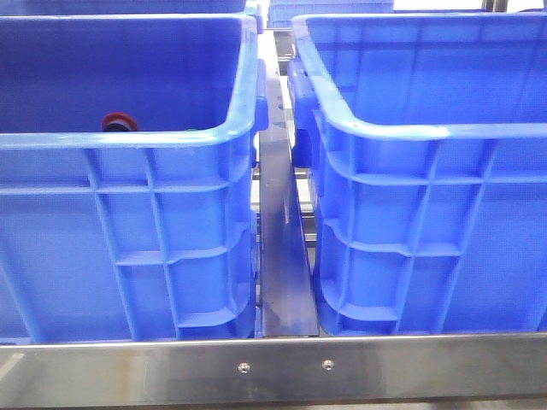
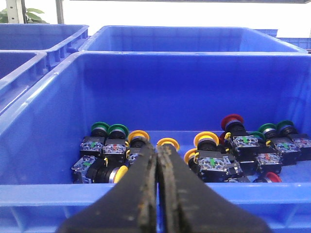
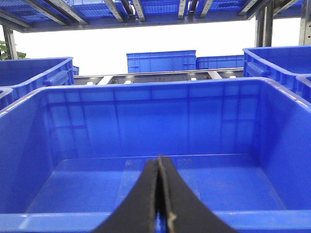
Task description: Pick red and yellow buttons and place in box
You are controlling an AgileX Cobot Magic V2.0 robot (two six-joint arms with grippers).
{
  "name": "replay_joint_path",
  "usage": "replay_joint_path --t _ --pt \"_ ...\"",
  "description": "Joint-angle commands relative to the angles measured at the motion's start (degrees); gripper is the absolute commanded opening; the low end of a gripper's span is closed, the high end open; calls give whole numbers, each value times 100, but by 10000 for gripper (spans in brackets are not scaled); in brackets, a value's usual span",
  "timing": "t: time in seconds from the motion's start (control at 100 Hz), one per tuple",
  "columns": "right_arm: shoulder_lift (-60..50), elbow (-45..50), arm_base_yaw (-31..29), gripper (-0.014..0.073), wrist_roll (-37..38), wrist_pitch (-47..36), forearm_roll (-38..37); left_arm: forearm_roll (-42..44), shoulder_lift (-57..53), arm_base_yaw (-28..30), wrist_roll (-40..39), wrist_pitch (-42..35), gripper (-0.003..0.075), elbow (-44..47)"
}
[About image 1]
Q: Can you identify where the red mushroom push button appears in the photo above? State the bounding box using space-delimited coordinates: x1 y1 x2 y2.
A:
102 112 138 132

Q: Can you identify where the steel shelf divider bar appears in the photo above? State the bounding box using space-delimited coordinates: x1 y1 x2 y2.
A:
258 67 321 338

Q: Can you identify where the blue plastic crate left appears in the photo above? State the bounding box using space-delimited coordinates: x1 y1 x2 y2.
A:
1 15 268 345

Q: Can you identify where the blue plastic crate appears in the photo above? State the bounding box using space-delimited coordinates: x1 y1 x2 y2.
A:
1 15 268 345
290 12 546 336

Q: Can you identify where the blue plastic crate right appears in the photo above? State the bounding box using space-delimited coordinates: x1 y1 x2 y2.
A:
290 12 546 336

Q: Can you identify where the blue crate far back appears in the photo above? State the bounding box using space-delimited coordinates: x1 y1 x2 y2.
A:
268 0 394 28

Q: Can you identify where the blue crate back left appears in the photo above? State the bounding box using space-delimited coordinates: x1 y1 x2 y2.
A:
1 0 262 17

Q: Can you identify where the steel shelf front rail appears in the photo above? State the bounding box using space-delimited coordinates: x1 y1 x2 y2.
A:
1 333 546 408

